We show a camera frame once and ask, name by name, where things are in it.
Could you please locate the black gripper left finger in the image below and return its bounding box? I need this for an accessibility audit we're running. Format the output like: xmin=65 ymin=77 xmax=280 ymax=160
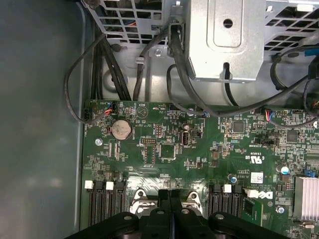
xmin=66 ymin=189 xmax=173 ymax=239

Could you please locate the round coin cell battery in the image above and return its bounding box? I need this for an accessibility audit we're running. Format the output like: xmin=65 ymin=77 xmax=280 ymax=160
xmin=110 ymin=119 xmax=132 ymax=140

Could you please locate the green motherboard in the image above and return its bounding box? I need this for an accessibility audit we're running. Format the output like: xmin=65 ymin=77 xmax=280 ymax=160
xmin=80 ymin=99 xmax=319 ymax=239

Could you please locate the black PC case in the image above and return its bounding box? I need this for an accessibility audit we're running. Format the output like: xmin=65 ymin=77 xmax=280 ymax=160
xmin=0 ymin=0 xmax=319 ymax=239

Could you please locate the CPU socket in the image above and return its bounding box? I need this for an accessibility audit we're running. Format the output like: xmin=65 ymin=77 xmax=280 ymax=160
xmin=129 ymin=188 xmax=204 ymax=220

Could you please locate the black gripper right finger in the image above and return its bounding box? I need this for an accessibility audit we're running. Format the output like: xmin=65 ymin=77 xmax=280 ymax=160
xmin=170 ymin=190 xmax=286 ymax=239

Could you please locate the blue wire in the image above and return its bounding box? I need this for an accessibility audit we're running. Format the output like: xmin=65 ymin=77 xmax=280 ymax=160
xmin=303 ymin=47 xmax=319 ymax=80

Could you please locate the thick black wire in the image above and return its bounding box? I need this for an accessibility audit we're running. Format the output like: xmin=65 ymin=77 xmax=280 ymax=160
xmin=168 ymin=23 xmax=217 ymax=118

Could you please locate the silver finned heatsink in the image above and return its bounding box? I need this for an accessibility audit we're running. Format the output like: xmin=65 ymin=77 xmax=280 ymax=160
xmin=294 ymin=176 xmax=319 ymax=221

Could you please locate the metal drive cage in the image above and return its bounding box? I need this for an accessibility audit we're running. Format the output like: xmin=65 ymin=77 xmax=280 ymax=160
xmin=84 ymin=0 xmax=319 ymax=83

